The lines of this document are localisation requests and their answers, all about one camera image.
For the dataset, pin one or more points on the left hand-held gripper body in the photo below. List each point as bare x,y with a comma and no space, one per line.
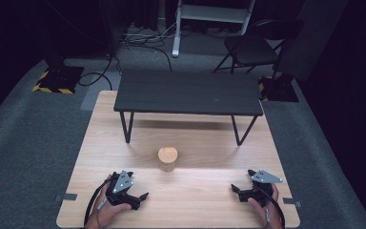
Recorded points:
120,191

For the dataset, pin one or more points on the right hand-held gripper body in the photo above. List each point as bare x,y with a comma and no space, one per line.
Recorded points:
260,192

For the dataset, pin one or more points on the person's right hand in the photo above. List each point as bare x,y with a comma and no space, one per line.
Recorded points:
268,216

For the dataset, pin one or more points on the person's left hand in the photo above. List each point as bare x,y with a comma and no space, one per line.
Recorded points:
103,211

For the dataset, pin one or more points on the grey tape strip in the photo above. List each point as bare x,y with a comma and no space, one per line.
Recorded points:
291,202
67,197

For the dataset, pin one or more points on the small wooden cylinder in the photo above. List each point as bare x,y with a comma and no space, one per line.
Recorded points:
167,157

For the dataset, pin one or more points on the black stand base striped tape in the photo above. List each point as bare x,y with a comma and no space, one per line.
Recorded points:
60,79
278,89

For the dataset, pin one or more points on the small black table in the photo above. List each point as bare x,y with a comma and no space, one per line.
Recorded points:
187,92

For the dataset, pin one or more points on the black folding chair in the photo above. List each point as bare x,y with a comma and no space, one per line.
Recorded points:
254,49

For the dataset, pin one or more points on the white metal stand frame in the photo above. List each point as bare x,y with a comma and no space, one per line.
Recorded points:
209,12

